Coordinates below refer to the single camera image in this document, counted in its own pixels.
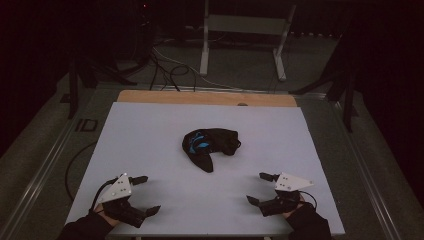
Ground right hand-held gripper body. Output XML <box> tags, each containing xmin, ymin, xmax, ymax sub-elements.
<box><xmin>258</xmin><ymin>171</ymin><xmax>315</xmax><ymax>218</ymax></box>

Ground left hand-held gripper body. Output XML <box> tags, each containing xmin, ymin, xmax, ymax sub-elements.
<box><xmin>97</xmin><ymin>172</ymin><xmax>148</xmax><ymax>229</ymax></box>

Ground black shorts with blue print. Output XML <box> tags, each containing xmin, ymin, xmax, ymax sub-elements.
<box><xmin>181</xmin><ymin>127</ymin><xmax>242</xmax><ymax>174</ymax></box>

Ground person's left hand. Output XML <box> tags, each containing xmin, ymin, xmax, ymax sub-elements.
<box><xmin>94</xmin><ymin>203</ymin><xmax>120</xmax><ymax>228</ymax></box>

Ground person's right hand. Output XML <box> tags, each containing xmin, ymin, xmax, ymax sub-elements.
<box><xmin>282</xmin><ymin>194</ymin><xmax>307</xmax><ymax>220</ymax></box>

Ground white table mat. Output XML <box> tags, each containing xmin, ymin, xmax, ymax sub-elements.
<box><xmin>65</xmin><ymin>101</ymin><xmax>346</xmax><ymax>237</ymax></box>

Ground black tripod stand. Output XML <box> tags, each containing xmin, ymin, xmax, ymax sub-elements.
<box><xmin>67</xmin><ymin>54</ymin><xmax>138</xmax><ymax>120</ymax></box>
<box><xmin>289</xmin><ymin>31</ymin><xmax>359</xmax><ymax>133</ymax></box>

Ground white metal stand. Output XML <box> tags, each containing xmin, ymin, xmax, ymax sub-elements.
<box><xmin>199</xmin><ymin>0</ymin><xmax>297</xmax><ymax>82</ymax></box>

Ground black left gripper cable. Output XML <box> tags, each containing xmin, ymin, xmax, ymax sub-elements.
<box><xmin>89</xmin><ymin>177</ymin><xmax>119</xmax><ymax>213</ymax></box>

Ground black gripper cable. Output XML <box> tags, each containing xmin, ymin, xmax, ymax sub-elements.
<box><xmin>297</xmin><ymin>189</ymin><xmax>318</xmax><ymax>210</ymax></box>
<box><xmin>89</xmin><ymin>177</ymin><xmax>119</xmax><ymax>213</ymax></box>

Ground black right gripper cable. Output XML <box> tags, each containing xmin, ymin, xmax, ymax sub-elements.
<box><xmin>297</xmin><ymin>189</ymin><xmax>318</xmax><ymax>210</ymax></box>

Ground black looped floor cable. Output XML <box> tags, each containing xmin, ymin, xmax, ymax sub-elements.
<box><xmin>64</xmin><ymin>141</ymin><xmax>98</xmax><ymax>202</ymax></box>

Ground metal floor rail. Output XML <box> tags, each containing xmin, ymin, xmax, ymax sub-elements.
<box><xmin>331</xmin><ymin>99</ymin><xmax>403</xmax><ymax>240</ymax></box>
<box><xmin>0</xmin><ymin>114</ymin><xmax>79</xmax><ymax>240</ymax></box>

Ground black floor cables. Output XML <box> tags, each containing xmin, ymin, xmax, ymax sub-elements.
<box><xmin>148</xmin><ymin>48</ymin><xmax>198</xmax><ymax>93</ymax></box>

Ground white floor cable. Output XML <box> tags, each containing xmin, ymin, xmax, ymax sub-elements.
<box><xmin>153</xmin><ymin>45</ymin><xmax>254</xmax><ymax>91</ymax></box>

